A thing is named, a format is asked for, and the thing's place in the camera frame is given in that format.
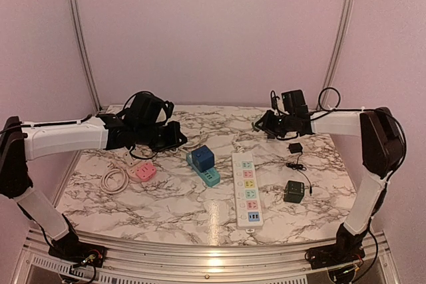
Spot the coiled white cable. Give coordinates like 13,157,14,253
101,168,129,194

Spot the dark green cube socket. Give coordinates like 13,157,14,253
284,180,305,204

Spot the right aluminium frame post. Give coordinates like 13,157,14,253
317,0,354,108

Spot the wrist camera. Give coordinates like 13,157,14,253
270,90,309,117
122,90,174,129

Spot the front aluminium rail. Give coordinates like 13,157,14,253
5,228,402,283

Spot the left aluminium frame post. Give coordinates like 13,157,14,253
69,0,102,112

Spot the aluminium frame post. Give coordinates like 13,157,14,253
69,0,102,112
317,0,354,108

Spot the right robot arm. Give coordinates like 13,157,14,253
252,107,407,263

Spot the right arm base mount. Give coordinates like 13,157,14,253
305,244,365,269

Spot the black power adapter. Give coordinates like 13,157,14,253
288,142,303,154

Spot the light green USB adapter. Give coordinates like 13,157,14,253
252,122,260,132

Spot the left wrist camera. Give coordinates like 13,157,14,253
122,90,174,129

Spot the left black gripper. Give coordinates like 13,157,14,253
136,120,187,153

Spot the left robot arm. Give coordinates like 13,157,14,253
1,114,187,261

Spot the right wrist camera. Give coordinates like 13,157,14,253
270,90,309,117

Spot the pink round power strip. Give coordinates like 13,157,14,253
126,162,156,183

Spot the blue cube socket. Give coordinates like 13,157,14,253
191,145,215,172

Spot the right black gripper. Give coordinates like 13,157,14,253
254,110,294,138

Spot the thin black cable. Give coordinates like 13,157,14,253
285,154,314,196

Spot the teal power strip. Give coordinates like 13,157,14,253
186,152,220,187

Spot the white long power strip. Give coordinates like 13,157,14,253
232,152,264,233

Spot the white plug adapter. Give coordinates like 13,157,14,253
122,152,141,167

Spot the teal strip white cord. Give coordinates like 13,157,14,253
168,140,197,154

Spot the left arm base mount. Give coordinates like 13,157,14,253
49,242,107,268

